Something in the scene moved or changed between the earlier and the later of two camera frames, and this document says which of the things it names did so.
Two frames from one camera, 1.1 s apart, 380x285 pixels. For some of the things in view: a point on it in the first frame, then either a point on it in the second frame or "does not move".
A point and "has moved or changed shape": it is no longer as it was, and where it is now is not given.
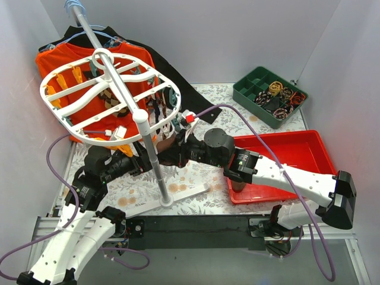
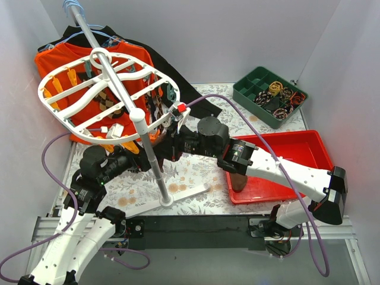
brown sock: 165,144 has moved or changed shape
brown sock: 237,186 does not move
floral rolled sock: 263,97 does not move
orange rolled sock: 297,98 does not move
